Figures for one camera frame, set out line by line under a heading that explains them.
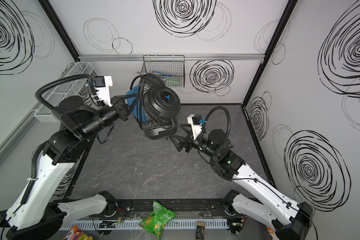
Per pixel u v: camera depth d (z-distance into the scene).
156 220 0.66
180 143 0.54
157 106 0.34
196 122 0.52
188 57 0.91
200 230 0.65
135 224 0.70
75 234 0.65
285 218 0.39
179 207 0.75
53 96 0.72
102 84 0.42
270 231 0.64
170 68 0.96
